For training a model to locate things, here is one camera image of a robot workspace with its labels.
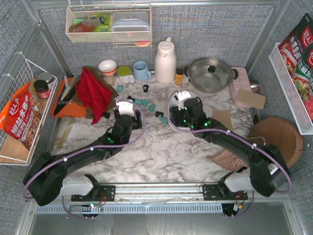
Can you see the brown cardboard square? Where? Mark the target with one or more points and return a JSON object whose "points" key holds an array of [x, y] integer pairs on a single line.
{"points": [[224, 117]]}

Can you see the silver lid jar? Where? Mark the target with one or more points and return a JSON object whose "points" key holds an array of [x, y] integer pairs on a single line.
{"points": [[47, 77]]}

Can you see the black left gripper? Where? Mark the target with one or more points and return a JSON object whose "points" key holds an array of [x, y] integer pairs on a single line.
{"points": [[138, 118]]}

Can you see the white bowl with stripes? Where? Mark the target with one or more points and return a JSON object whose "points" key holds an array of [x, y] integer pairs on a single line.
{"points": [[107, 67]]}

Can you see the orange snack bag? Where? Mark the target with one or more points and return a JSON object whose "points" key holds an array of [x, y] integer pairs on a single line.
{"points": [[19, 119]]}

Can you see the red seasoning packet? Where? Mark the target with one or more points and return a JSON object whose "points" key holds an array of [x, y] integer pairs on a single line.
{"points": [[297, 53]]}

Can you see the brown cardboard on tray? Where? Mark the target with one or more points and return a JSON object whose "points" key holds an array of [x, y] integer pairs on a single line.
{"points": [[250, 99]]}

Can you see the white rectangular storage basket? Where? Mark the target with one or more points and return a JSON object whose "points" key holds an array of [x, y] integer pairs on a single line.
{"points": [[176, 98]]}

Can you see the clear plastic food container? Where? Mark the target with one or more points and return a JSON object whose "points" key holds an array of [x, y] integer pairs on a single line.
{"points": [[130, 26]]}

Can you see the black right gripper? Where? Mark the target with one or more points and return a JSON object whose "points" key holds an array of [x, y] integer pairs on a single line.
{"points": [[174, 115]]}

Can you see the light blue mug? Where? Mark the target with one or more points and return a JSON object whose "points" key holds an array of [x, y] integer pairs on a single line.
{"points": [[141, 71]]}

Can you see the round wooden board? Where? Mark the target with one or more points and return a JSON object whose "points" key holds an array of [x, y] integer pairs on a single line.
{"points": [[281, 133]]}

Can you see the steel pot with lid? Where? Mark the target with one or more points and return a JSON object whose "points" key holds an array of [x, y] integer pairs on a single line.
{"points": [[210, 75]]}

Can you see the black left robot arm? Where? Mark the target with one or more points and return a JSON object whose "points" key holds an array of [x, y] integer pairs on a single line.
{"points": [[49, 177]]}

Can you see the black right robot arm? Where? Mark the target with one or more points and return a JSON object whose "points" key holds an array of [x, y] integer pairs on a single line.
{"points": [[266, 170]]}

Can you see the orange tray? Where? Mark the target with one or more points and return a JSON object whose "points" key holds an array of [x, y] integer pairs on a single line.
{"points": [[70, 109]]}

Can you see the orange spice bottle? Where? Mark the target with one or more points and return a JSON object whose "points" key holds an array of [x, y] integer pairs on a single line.
{"points": [[179, 77]]}

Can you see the striped pink knit cloth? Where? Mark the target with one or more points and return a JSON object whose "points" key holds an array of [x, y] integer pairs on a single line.
{"points": [[228, 160]]}

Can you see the white thermos jug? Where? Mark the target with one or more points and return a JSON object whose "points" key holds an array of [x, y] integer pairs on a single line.
{"points": [[165, 62]]}

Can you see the white wall-mounted basket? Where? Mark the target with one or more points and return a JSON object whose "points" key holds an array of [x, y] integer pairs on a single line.
{"points": [[92, 23]]}

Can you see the green lid glass jar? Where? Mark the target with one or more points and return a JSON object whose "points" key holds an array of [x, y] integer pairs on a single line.
{"points": [[124, 74]]}

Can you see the white wire side basket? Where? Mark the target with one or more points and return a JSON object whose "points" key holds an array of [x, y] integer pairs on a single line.
{"points": [[13, 152]]}

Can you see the red lid jar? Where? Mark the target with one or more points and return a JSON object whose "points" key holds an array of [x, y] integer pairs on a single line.
{"points": [[41, 88]]}

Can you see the red cloth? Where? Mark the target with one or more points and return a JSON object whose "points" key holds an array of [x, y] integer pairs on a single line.
{"points": [[93, 94]]}

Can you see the pink egg tray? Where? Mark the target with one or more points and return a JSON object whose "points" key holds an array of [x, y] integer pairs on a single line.
{"points": [[240, 80]]}

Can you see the white right wall basket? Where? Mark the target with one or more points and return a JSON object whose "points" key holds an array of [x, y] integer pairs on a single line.
{"points": [[299, 112]]}

